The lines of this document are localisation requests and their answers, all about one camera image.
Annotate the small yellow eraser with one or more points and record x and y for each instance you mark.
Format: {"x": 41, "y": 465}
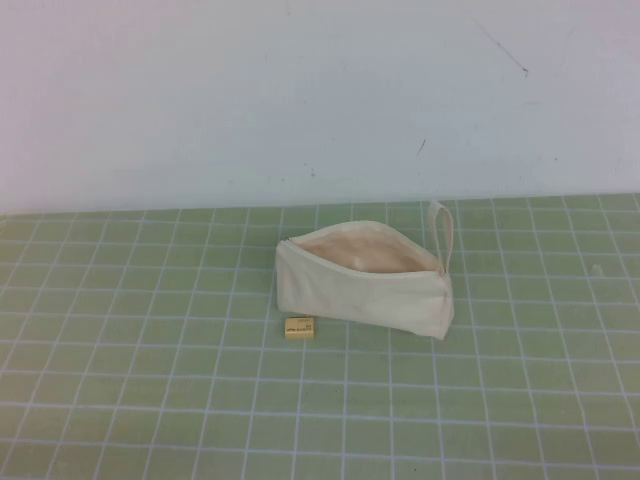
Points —
{"x": 298, "y": 329}

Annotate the cream fabric pencil case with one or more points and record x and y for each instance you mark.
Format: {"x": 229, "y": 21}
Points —
{"x": 350, "y": 300}

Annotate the green grid cutting mat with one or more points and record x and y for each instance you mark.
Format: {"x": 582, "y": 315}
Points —
{"x": 150, "y": 390}

